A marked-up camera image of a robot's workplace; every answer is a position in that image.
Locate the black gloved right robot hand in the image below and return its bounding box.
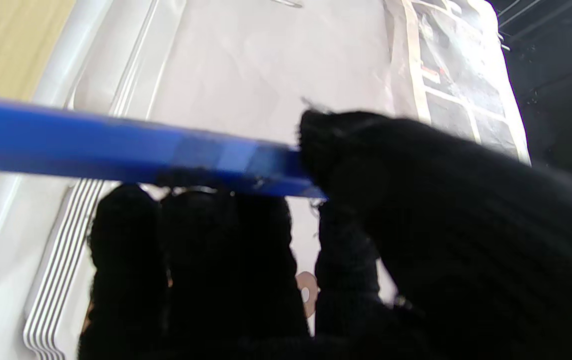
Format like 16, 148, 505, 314
78, 110, 572, 360

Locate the blue toothbrush with white bristles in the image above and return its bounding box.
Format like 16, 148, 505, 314
0, 95, 326, 198

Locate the printed brown cutting board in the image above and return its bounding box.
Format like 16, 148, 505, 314
82, 271, 320, 333

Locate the printed stack of white plates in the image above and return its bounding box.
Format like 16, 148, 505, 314
22, 177, 107, 360

